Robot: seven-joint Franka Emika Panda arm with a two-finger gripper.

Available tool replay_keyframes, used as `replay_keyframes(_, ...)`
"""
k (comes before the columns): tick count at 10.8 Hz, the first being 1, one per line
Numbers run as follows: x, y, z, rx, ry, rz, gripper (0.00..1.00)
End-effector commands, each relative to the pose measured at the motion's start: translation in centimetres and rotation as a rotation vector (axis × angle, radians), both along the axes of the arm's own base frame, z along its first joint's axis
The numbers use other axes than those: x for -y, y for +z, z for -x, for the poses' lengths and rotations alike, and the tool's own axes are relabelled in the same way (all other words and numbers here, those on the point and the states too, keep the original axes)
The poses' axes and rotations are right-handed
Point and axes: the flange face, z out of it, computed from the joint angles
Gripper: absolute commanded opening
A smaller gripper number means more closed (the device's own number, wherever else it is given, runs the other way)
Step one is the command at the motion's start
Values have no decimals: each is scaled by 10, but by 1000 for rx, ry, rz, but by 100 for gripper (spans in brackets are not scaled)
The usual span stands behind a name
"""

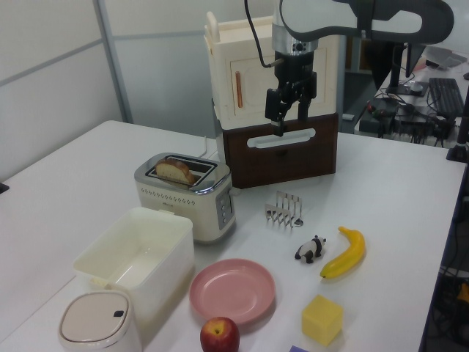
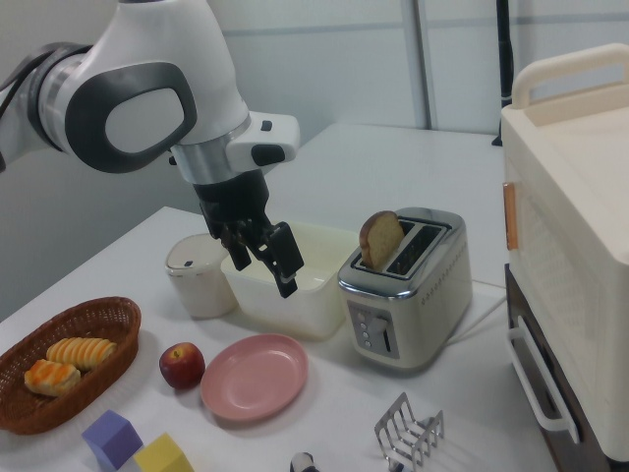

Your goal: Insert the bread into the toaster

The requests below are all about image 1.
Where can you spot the yellow banana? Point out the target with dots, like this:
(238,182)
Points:
(348,256)

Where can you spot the silver metal toast rack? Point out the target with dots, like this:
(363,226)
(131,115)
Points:
(270,212)

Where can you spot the pink plate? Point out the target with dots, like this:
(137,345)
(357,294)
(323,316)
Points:
(234,289)

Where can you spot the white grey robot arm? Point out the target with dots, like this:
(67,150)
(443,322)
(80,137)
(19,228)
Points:
(322,14)

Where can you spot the white plastic rectangular container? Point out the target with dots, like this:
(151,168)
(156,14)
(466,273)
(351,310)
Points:
(157,300)

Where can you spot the small white trash can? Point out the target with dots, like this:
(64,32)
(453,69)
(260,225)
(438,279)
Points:
(91,317)

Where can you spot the black keyboard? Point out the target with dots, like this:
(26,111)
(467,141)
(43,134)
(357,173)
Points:
(445,93)

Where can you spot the cream silver toaster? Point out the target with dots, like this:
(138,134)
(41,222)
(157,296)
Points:
(172,210)

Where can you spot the yellow cube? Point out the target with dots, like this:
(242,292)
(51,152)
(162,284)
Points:
(322,322)

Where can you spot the cream toy oven cabinet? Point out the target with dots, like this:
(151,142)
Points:
(227,47)

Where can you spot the purple cube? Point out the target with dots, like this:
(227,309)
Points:
(297,349)

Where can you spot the red apple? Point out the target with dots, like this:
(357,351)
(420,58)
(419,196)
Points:
(220,339)

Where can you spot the black monitor stand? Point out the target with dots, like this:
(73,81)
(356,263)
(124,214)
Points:
(397,66)

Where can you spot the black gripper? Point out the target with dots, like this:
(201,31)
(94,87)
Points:
(295,67)

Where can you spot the panda toy figure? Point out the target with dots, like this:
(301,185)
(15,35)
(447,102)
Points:
(309,251)

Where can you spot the bread slice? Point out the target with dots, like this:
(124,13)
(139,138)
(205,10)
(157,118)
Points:
(174,168)

